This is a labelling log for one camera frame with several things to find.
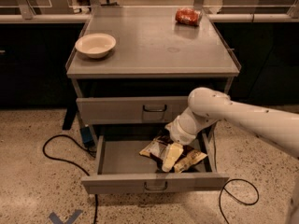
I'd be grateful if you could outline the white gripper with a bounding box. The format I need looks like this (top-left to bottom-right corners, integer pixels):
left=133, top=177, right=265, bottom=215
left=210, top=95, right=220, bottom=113
left=162, top=117, right=196, bottom=172

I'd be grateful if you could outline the brown chip bag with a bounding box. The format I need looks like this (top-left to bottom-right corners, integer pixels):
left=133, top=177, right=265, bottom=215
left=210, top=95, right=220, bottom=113
left=139, top=135, right=207, bottom=173

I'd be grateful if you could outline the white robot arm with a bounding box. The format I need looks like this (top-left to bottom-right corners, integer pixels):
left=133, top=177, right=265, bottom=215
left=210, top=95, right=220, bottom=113
left=165, top=87, right=299, bottom=160

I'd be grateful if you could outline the grey open middle drawer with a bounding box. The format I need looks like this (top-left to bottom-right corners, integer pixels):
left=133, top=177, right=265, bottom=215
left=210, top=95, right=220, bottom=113
left=81, top=135, right=228, bottom=194

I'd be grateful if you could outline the grey upper drawer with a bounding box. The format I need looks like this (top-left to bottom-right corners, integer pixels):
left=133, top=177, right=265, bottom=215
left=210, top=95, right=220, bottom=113
left=77, top=96, right=187, bottom=124

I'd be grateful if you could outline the grey drawer cabinet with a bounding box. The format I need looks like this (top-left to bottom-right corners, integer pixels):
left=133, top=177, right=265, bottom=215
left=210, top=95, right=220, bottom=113
left=67, top=7, right=240, bottom=138

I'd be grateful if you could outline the red snack bag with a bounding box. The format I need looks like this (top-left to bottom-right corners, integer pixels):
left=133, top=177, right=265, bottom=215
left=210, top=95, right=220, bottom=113
left=175, top=7, right=202, bottom=26

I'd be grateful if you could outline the blue power box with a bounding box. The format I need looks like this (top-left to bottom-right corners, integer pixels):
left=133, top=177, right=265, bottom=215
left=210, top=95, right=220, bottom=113
left=80, top=127, right=94, bottom=148

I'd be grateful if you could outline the white bowl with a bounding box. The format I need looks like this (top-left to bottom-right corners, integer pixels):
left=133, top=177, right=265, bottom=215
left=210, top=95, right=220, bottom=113
left=75, top=34, right=116, bottom=59

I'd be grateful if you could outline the black cable right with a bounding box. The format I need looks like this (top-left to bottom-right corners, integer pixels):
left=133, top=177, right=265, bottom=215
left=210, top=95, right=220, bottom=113
left=218, top=178, right=260, bottom=224

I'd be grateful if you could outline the black cable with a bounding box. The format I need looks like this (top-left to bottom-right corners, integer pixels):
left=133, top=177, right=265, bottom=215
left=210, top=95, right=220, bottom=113
left=42, top=134, right=99, bottom=224
left=218, top=178, right=260, bottom=224

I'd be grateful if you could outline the black cable left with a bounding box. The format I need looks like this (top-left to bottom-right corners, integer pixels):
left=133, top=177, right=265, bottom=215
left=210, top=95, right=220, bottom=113
left=42, top=134, right=99, bottom=224

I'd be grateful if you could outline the dark counter with rail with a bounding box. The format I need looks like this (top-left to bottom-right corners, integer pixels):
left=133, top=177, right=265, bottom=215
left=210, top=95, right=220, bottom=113
left=0, top=22, right=299, bottom=108

